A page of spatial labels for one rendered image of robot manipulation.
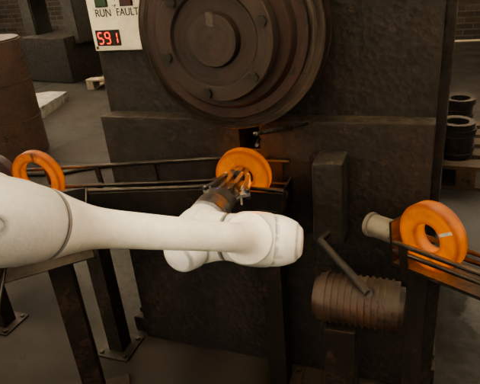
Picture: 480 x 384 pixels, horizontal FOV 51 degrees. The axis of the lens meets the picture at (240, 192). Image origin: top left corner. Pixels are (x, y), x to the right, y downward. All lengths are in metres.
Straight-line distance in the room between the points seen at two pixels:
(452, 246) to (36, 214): 0.79
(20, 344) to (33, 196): 1.58
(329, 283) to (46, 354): 1.19
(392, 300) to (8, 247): 0.90
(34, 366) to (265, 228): 1.29
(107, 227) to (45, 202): 0.15
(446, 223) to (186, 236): 0.53
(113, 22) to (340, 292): 0.96
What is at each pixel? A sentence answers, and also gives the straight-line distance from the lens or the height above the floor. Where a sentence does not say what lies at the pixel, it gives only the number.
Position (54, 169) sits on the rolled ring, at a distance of 1.69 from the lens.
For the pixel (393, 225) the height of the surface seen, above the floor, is 0.71.
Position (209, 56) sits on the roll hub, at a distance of 1.16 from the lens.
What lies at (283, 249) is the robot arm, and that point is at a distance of 0.98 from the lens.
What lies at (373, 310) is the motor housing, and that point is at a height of 0.49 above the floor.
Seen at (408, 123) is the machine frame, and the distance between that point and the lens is 1.30.
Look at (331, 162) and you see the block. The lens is 1.25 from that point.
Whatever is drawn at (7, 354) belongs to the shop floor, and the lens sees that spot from 2.16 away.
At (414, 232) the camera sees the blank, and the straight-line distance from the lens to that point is 1.15.
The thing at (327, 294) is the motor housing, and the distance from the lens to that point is 1.27.
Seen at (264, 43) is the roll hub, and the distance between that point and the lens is 1.12.
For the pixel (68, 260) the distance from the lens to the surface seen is 1.38.
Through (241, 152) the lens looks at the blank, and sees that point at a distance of 1.32.
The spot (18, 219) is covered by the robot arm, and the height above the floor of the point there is 1.04.
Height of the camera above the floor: 1.28
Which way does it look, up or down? 26 degrees down
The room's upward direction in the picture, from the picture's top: 5 degrees counter-clockwise
